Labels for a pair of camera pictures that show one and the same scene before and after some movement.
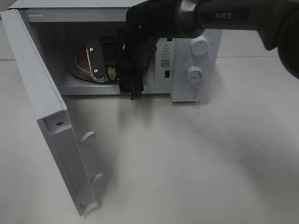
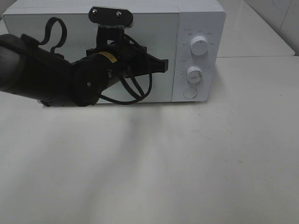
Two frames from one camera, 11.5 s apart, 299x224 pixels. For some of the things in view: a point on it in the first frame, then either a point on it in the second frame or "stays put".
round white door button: [190, 93] stays put
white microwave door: [50, 111] to [160, 32]
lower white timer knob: [194, 74] stays put
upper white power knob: [199, 45] stays put
